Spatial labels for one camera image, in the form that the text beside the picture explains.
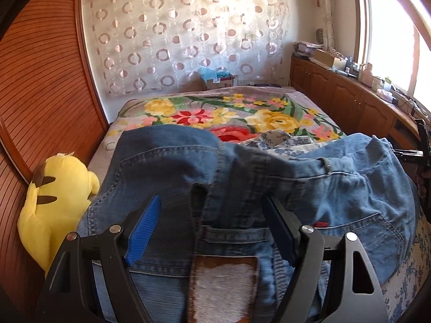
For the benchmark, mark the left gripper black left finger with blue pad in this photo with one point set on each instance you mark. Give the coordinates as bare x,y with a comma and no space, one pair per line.
69,293

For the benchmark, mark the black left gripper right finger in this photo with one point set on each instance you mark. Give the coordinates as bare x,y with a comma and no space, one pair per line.
333,279

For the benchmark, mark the blue denim jeans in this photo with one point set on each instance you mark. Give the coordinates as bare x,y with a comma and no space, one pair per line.
212,192

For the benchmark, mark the person's right hand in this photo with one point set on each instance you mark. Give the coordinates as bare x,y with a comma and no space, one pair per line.
423,175

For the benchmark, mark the long wooden sideboard cabinet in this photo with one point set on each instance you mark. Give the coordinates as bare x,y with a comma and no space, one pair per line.
353,106

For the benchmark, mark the white bottle on sideboard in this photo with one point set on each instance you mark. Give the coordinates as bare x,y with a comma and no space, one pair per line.
366,74

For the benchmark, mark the yellow Pikachu plush toy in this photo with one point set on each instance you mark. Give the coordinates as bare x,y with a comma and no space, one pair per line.
57,197

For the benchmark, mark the cardboard box on sideboard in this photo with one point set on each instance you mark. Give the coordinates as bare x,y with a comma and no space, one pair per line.
330,58

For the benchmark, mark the wooden framed window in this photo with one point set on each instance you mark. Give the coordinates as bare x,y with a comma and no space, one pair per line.
390,42

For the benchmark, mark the colourful floral blanket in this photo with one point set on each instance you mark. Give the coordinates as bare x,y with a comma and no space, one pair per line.
233,114

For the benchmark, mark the beige side curtain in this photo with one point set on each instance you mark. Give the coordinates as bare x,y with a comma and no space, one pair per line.
327,9

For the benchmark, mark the wooden slatted wardrobe door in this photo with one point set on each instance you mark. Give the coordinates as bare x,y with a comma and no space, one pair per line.
48,105

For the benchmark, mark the cardboard box with blue cloth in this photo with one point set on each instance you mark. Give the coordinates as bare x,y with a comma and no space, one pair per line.
217,78

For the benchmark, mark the sheer circle-pattern curtain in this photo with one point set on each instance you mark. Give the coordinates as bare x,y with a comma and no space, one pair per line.
137,46

